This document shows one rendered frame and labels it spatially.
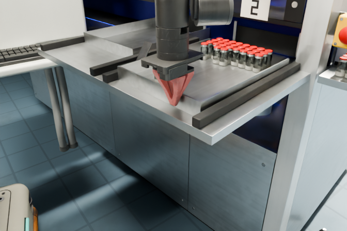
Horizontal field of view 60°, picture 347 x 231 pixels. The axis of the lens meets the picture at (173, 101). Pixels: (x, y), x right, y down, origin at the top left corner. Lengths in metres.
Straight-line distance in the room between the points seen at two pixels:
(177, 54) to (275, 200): 0.70
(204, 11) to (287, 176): 0.65
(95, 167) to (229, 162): 0.98
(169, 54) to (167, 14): 0.07
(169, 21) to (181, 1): 0.04
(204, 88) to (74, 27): 0.85
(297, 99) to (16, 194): 1.11
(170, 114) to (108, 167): 1.31
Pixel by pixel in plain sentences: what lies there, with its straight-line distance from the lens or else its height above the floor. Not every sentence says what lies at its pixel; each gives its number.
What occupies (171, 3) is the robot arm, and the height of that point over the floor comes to 1.09.
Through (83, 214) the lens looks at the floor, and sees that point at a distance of 1.63.
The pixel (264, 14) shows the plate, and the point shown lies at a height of 1.01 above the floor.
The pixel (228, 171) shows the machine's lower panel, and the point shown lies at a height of 0.43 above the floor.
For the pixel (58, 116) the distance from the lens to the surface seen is 1.63.
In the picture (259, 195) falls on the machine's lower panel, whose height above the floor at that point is 0.41.
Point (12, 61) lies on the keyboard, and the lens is 1.17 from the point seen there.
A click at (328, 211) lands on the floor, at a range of 1.76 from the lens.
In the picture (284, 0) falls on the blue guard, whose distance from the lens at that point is 0.84.
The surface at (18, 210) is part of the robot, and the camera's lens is 1.35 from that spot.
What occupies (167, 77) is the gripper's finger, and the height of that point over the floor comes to 0.97.
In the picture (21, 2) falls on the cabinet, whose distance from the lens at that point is 1.34.
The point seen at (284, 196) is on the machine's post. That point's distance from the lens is 1.06.
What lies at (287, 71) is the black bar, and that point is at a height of 0.90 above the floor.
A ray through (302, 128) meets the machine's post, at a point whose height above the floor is 0.72.
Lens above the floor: 1.17
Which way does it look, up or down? 27 degrees down
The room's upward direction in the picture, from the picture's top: straight up
